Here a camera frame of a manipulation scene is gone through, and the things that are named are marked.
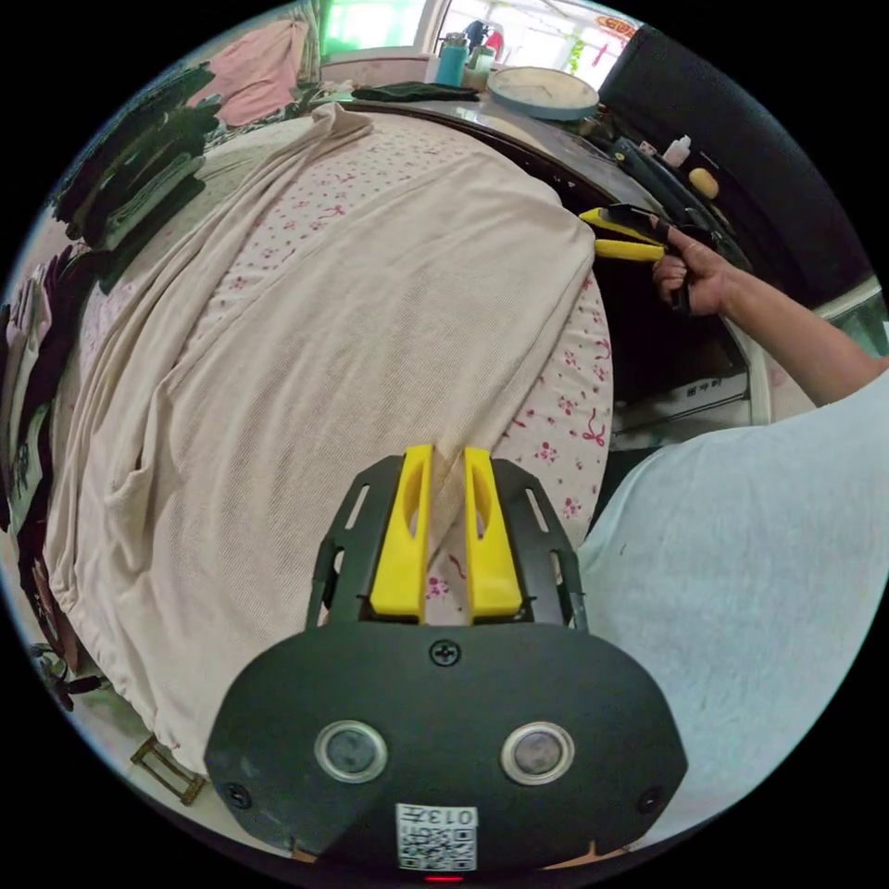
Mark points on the pink cloth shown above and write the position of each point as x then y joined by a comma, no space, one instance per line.
260,69

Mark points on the person's right forearm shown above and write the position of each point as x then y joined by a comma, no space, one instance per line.
806,333

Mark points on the pile of clothes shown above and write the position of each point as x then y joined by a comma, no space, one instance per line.
149,174

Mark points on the heap of dark printed clothes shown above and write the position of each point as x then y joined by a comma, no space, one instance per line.
38,417

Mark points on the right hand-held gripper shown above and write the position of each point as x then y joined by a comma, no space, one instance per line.
639,224

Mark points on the round white clock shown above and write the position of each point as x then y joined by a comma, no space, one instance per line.
542,90

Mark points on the person's body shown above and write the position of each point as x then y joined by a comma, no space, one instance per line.
750,590

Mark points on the pale green bottle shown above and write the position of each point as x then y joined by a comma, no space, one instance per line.
480,69

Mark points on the small white bottle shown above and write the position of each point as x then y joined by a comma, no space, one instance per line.
677,150

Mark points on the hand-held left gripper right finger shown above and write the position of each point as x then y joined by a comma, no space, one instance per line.
489,562

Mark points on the beige long pants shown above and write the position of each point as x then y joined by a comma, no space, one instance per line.
333,333

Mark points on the person's right hand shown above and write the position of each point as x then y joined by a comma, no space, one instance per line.
698,281

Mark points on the window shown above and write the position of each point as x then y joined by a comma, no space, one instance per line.
389,24

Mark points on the teal bottle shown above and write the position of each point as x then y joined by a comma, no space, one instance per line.
451,64

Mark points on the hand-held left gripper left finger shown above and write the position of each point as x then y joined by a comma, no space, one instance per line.
404,549

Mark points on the dark green cloth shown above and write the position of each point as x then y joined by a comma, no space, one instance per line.
413,92

